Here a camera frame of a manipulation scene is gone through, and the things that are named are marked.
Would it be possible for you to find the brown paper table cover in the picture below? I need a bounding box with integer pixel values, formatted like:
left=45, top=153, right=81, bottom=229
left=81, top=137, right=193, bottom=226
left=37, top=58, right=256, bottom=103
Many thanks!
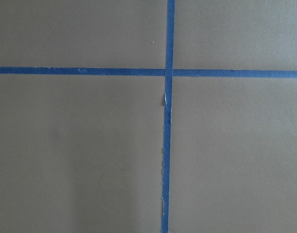
left=0, top=0, right=297, bottom=233

